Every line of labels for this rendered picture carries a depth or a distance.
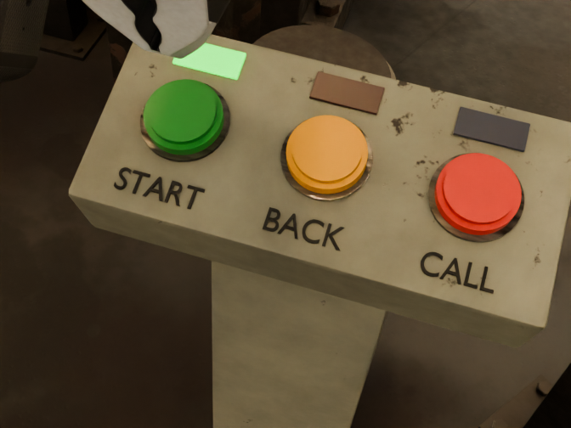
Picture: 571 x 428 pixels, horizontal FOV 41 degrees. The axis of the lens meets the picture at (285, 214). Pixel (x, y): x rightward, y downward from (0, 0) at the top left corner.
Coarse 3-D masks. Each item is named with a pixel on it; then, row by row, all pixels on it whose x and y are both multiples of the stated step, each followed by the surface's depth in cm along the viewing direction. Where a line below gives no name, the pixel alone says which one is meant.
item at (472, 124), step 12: (456, 120) 38; (468, 120) 38; (480, 120) 38; (492, 120) 38; (504, 120) 38; (516, 120) 38; (456, 132) 38; (468, 132) 38; (480, 132) 38; (492, 132) 38; (504, 132) 38; (516, 132) 38; (528, 132) 38; (504, 144) 38; (516, 144) 37
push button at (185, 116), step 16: (176, 80) 39; (192, 80) 39; (160, 96) 38; (176, 96) 38; (192, 96) 38; (208, 96) 38; (144, 112) 38; (160, 112) 38; (176, 112) 38; (192, 112) 38; (208, 112) 38; (160, 128) 37; (176, 128) 37; (192, 128) 37; (208, 128) 37; (160, 144) 37; (176, 144) 37; (192, 144) 37; (208, 144) 38
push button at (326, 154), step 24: (312, 120) 38; (336, 120) 37; (288, 144) 37; (312, 144) 37; (336, 144) 37; (360, 144) 37; (312, 168) 36; (336, 168) 36; (360, 168) 37; (336, 192) 37
